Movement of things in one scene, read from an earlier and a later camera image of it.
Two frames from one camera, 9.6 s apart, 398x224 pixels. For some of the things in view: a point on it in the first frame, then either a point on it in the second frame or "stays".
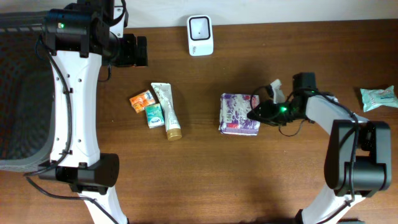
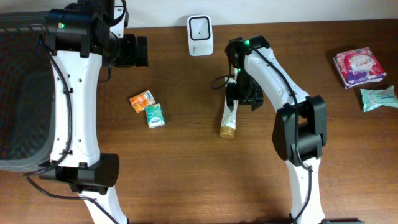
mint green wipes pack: [372, 98] stays
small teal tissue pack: [155, 116] stays
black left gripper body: [125, 51] stays
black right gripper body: [272, 111] to [247, 89]
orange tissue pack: [140, 101] stays
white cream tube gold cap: [164, 92] to [229, 124]
